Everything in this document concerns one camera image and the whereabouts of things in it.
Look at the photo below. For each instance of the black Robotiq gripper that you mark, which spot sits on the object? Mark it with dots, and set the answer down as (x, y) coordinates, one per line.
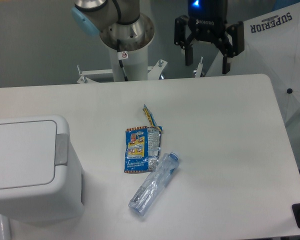
(207, 23)

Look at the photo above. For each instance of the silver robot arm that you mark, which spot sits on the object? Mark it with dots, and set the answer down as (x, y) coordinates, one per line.
(103, 13)

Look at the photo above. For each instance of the grey trash can push button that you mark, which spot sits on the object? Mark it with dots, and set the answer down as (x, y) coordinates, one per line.
(61, 149)

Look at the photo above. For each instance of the white trash can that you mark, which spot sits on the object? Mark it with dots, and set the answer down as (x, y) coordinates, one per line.
(32, 188)

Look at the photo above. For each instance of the white Superior umbrella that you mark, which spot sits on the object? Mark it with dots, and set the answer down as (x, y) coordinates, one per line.
(272, 48)

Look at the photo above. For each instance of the blue snack wrapper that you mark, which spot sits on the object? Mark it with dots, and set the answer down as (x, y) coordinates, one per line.
(143, 146)

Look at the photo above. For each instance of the clear plastic water bottle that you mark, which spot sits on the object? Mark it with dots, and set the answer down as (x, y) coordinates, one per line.
(153, 185)

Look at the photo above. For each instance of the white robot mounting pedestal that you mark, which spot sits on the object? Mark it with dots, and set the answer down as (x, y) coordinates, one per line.
(126, 66)

